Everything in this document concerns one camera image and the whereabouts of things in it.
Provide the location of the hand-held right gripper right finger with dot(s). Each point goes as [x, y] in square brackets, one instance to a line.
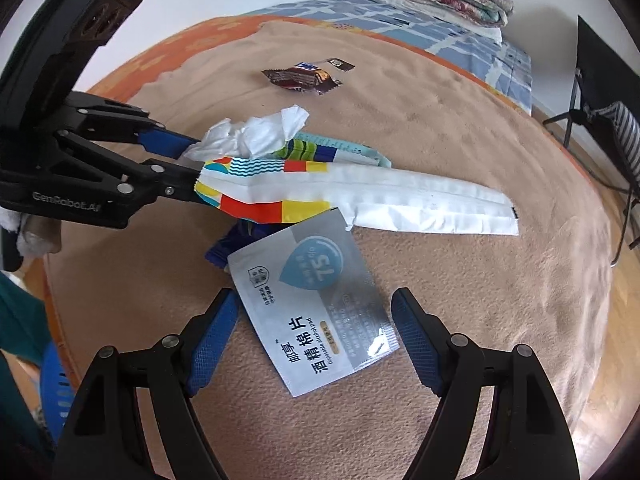
[415, 340]

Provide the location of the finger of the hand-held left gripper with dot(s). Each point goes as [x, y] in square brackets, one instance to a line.
[160, 175]
[165, 141]

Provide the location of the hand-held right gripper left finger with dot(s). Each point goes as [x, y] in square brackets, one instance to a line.
[215, 340]

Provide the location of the white tissue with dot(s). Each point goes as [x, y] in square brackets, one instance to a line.
[250, 135]

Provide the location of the dark blue foil wrapper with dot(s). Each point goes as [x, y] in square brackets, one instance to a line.
[222, 252]

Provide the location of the silver alcohol pad packet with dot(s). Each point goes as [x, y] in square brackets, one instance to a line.
[310, 320]

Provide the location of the white wrapper with colourful checks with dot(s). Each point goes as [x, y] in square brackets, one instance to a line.
[400, 200]

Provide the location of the brown candy wrapper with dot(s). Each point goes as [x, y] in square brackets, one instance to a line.
[300, 77]

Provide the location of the blue plastic basket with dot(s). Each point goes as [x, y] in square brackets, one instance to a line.
[55, 385]

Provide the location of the teal and white packet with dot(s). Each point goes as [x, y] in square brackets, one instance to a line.
[345, 150]

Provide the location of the beige fleece blanket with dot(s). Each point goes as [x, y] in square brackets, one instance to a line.
[450, 185]

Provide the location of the teal cloth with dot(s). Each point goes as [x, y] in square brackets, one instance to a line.
[20, 320]

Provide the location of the striped cushion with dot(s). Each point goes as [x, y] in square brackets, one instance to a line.
[627, 135]

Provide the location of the blue checked bed sheet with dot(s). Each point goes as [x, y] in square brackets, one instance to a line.
[450, 45]

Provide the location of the black folding chair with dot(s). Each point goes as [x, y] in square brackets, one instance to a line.
[595, 60]

